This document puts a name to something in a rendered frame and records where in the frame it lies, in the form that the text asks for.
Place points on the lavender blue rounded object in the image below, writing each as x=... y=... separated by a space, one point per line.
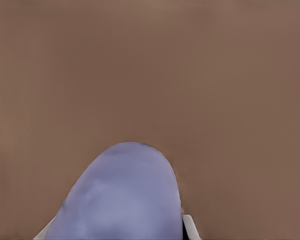
x=125 y=195

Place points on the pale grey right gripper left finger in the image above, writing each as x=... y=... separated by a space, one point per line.
x=43 y=234

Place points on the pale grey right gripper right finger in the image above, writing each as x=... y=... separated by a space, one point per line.
x=191 y=228

